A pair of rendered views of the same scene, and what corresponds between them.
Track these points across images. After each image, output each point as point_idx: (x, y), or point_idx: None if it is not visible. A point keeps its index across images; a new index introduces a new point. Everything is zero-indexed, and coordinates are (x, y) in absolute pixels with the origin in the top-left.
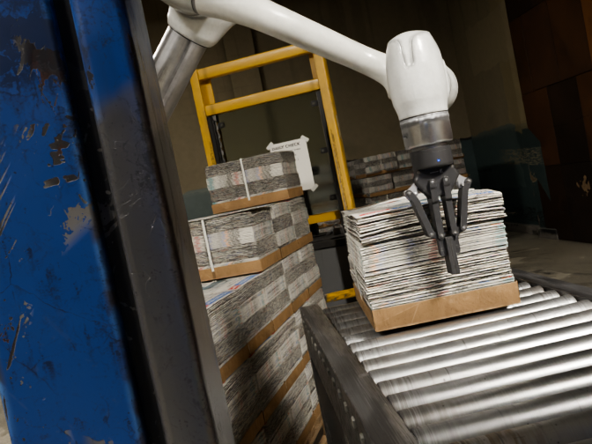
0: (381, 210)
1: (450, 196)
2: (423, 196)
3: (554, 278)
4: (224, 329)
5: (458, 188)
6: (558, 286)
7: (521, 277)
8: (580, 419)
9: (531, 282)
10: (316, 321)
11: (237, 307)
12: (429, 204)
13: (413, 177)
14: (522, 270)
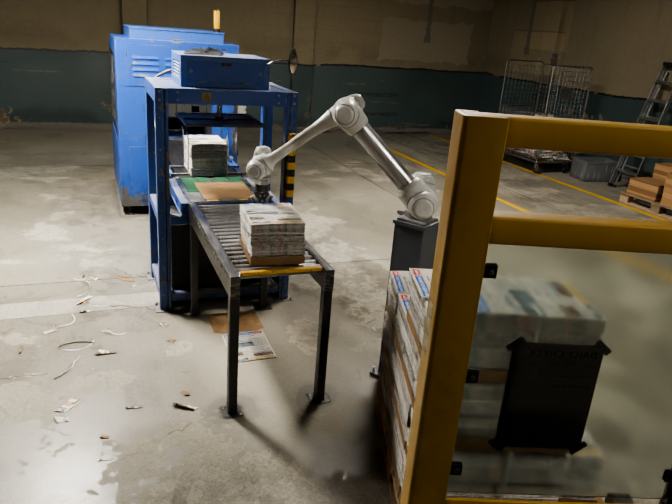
0: (281, 204)
1: (257, 199)
2: (265, 218)
3: (218, 254)
4: (390, 293)
5: (254, 199)
6: (221, 249)
7: (228, 259)
8: None
9: (227, 255)
10: (317, 255)
11: (395, 299)
12: (264, 202)
13: (268, 192)
14: (224, 265)
